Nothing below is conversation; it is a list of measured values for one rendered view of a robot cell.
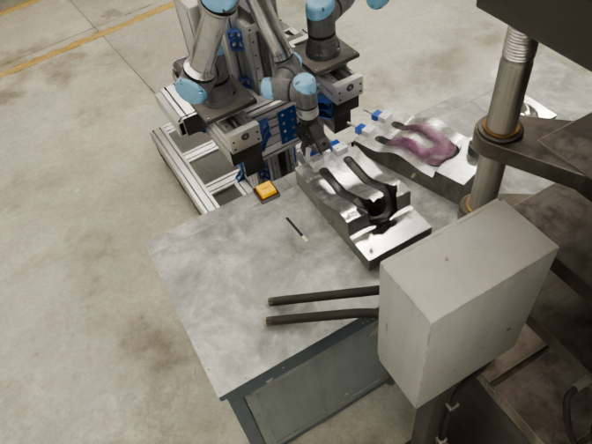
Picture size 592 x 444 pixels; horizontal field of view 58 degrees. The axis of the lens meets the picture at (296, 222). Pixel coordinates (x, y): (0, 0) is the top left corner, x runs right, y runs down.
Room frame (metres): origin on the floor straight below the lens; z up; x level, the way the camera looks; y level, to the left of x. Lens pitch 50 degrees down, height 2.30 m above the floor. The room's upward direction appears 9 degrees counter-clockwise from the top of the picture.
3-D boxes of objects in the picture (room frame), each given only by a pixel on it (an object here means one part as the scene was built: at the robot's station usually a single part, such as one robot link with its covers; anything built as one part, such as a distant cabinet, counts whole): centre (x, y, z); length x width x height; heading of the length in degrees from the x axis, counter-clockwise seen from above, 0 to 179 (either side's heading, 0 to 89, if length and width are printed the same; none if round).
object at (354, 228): (1.29, -0.24, 0.87); 0.50 x 0.26 x 0.14; 22
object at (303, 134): (1.51, -0.10, 1.05); 0.09 x 0.08 x 0.12; 22
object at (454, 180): (1.51, -0.54, 0.86); 0.50 x 0.26 x 0.11; 40
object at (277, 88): (1.56, -0.02, 1.20); 0.11 x 0.11 x 0.08; 66
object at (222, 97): (1.79, 0.22, 1.09); 0.15 x 0.15 x 0.10
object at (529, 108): (1.62, -0.98, 0.84); 0.20 x 0.15 x 0.07; 22
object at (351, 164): (1.31, -0.25, 0.92); 0.35 x 0.16 x 0.09; 22
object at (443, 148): (1.51, -0.53, 0.90); 0.26 x 0.18 x 0.08; 40
